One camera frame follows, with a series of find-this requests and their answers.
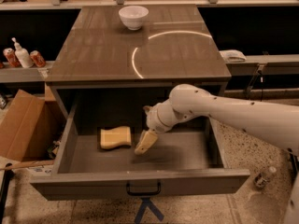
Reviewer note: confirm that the yellow sponge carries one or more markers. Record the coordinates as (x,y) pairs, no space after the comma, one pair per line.
(116,137)

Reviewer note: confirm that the red soda can left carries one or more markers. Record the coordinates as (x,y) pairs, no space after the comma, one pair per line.
(12,59)

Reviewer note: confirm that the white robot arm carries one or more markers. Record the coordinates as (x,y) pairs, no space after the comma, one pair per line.
(276,124)

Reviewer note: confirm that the grey low shelf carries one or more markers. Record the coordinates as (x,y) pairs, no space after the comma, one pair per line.
(10,74)
(268,64)

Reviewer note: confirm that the grey low shelf left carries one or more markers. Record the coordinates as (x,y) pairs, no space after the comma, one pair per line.
(10,74)

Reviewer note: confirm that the brown cardboard box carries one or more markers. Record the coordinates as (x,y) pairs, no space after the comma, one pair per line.
(29,127)

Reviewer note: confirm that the wooden stick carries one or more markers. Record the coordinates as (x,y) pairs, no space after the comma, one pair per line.
(27,164)

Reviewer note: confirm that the black metal stand right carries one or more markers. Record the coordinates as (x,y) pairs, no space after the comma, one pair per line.
(295,164)

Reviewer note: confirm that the white pump bottle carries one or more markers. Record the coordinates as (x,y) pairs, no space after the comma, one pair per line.
(22,54)

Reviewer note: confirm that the black drawer handle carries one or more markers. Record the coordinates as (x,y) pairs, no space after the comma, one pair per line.
(147,189)

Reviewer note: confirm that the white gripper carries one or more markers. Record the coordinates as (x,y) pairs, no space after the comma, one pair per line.
(153,117)

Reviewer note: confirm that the open grey top drawer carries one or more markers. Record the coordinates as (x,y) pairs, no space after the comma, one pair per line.
(188,160)

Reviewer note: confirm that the grey wooden cabinet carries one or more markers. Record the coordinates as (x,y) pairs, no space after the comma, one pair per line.
(173,46)

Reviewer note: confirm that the grey low shelf right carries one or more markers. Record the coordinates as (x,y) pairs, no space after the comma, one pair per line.
(268,64)

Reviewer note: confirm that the folded white cloth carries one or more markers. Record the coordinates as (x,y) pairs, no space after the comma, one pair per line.
(232,56)

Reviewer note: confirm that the red soda can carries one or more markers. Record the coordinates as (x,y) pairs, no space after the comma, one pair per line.
(37,58)
(12,59)

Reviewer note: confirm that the white ceramic bowl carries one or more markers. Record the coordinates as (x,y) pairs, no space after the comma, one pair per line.
(133,16)

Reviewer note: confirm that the red soda can right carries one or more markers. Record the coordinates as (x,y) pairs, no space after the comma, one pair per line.
(37,58)

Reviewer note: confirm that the clear plastic bottle on floor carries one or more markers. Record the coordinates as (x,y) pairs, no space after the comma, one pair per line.
(264,177)

